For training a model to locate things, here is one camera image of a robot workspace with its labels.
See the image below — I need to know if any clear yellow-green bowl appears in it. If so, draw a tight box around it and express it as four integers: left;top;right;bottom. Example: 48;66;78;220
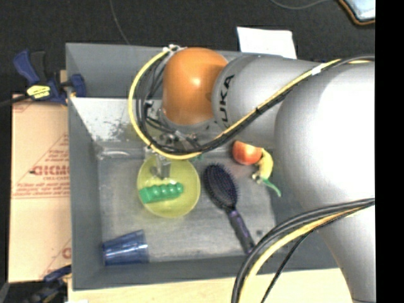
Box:
136;155;202;219

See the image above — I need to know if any yellow toy pepper green stem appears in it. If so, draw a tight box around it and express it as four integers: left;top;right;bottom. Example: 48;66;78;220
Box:
251;148;283;198

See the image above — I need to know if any grey metal bin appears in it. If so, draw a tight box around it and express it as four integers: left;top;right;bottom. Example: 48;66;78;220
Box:
65;42;341;290

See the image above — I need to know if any purple hairbrush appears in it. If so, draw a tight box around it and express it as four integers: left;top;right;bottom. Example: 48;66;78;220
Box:
202;163;256;255

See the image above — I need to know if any green ridged toy block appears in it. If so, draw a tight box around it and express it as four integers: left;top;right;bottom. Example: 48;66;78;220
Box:
138;182;185;205

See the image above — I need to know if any brown cardboard board red print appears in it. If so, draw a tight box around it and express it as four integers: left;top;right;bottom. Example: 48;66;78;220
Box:
7;94;73;284

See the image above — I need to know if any red apple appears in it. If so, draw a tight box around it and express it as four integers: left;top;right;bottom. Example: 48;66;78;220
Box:
232;140;263;166

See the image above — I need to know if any blue plastic cup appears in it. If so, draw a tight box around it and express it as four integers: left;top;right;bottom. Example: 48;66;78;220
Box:
101;229;150;267

